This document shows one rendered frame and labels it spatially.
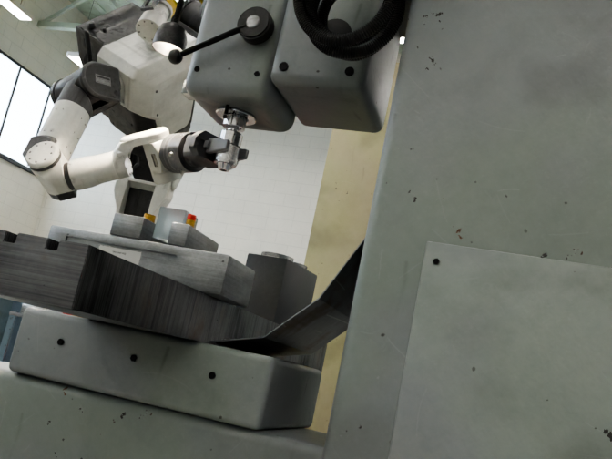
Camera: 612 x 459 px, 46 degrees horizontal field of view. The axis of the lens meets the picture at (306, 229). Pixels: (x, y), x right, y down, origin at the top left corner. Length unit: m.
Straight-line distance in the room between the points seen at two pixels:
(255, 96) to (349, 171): 1.88
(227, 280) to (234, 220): 10.24
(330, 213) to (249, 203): 8.24
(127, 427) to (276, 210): 10.05
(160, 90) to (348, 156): 1.50
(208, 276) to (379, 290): 0.30
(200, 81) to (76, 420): 0.68
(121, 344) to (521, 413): 0.68
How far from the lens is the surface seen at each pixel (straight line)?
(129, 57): 1.97
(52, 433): 1.38
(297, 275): 1.94
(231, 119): 1.50
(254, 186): 11.51
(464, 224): 1.12
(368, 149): 3.29
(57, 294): 0.92
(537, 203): 1.12
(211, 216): 11.63
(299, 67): 1.39
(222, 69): 1.47
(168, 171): 1.66
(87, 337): 1.35
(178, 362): 1.26
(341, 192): 3.25
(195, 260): 1.23
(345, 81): 1.36
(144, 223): 1.29
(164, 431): 1.28
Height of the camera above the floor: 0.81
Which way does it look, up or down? 11 degrees up
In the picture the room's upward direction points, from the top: 12 degrees clockwise
